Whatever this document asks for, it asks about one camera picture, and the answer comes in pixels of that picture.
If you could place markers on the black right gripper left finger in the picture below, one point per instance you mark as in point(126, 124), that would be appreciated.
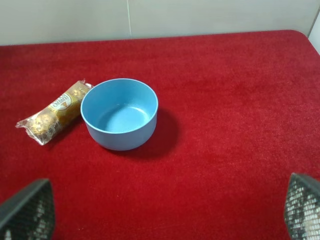
point(30, 213)

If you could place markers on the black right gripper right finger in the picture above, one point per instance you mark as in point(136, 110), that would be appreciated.
point(302, 207)

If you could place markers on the gold chocolate ball packet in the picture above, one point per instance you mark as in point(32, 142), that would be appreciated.
point(44, 125)

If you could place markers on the red velvet table cloth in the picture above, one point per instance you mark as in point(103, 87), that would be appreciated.
point(238, 114)

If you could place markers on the light blue bowl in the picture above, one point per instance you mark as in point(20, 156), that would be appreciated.
point(120, 114)

